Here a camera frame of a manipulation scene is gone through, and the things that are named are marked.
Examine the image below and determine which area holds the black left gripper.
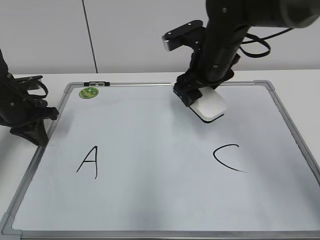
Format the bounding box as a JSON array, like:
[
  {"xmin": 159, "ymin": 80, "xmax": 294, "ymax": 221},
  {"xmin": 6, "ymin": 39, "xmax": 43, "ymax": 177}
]
[{"xmin": 0, "ymin": 55, "xmax": 59, "ymax": 146}]

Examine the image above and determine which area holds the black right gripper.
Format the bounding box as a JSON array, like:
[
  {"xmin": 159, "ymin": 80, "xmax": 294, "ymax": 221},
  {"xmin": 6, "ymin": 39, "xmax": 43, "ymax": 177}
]
[{"xmin": 173, "ymin": 46, "xmax": 240, "ymax": 107}]

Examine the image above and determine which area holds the white board eraser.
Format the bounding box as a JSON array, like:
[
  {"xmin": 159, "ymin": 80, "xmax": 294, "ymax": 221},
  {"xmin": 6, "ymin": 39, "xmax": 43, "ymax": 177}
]
[{"xmin": 189, "ymin": 87, "xmax": 227, "ymax": 124}]

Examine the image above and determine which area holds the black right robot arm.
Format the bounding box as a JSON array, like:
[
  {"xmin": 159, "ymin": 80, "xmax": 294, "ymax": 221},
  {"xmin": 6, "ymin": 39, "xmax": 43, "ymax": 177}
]
[{"xmin": 173, "ymin": 0, "xmax": 320, "ymax": 107}]

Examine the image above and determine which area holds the round green magnet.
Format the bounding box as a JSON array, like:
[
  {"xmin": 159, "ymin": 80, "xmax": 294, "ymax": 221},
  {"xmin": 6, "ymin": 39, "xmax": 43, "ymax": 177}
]
[{"xmin": 78, "ymin": 87, "xmax": 99, "ymax": 100}]

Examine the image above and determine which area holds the black and silver board clip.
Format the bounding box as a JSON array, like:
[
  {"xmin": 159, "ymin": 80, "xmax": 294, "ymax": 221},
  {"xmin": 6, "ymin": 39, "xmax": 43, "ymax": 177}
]
[{"xmin": 83, "ymin": 81, "xmax": 111, "ymax": 87}]

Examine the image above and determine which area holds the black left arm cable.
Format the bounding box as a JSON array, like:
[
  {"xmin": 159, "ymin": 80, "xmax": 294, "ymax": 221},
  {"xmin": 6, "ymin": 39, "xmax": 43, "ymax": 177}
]
[{"xmin": 14, "ymin": 76, "xmax": 49, "ymax": 108}]

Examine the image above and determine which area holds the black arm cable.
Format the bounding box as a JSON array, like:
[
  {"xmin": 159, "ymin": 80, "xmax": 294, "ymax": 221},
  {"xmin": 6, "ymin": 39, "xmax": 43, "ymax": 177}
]
[
  {"xmin": 239, "ymin": 26, "xmax": 296, "ymax": 58},
  {"xmin": 14, "ymin": 76, "xmax": 49, "ymax": 108}
]

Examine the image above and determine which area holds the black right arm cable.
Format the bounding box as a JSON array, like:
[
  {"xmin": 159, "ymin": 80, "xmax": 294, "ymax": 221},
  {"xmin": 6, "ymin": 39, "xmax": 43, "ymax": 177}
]
[{"xmin": 239, "ymin": 26, "xmax": 296, "ymax": 58}]

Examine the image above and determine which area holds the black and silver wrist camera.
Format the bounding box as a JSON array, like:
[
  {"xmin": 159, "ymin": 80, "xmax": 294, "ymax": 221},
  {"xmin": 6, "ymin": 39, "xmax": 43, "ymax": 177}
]
[{"xmin": 162, "ymin": 20, "xmax": 206, "ymax": 52}]

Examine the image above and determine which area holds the white board with grey frame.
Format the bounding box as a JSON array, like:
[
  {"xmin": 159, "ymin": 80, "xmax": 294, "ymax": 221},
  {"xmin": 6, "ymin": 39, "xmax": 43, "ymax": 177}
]
[{"xmin": 0, "ymin": 80, "xmax": 320, "ymax": 240}]

